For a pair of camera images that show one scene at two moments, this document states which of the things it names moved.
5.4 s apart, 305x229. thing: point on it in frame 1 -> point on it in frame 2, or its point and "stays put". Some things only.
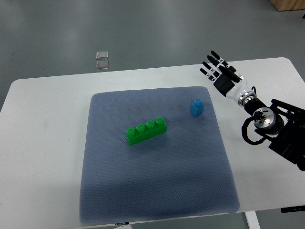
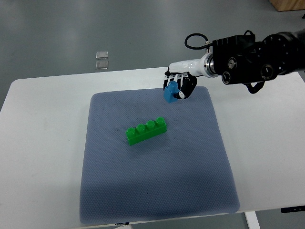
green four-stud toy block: x=142 y=133 stays put
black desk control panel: x=292 y=209 stays put
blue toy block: x=197 y=107 -> x=169 y=91
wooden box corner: x=285 y=5 stays put
